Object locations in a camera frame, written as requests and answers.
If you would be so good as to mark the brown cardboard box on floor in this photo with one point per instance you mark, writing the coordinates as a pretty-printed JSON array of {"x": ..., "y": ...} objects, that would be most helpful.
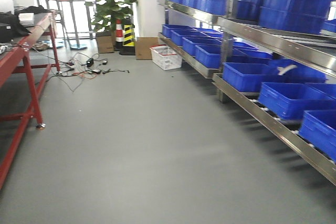
[{"x": 142, "y": 47}]

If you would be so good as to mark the red white traffic cone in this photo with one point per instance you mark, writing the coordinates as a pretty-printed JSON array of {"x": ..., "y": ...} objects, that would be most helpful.
[{"x": 119, "y": 35}]

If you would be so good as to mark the green potted plant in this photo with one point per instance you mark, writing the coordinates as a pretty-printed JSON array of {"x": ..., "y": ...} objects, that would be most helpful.
[{"x": 111, "y": 1}]

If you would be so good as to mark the steel roller shelf rack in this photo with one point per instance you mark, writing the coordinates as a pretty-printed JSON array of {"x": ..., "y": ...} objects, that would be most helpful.
[{"x": 272, "y": 59}]

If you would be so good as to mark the yellow black striped post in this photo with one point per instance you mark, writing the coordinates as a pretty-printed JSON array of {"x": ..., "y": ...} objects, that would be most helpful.
[{"x": 128, "y": 45}]

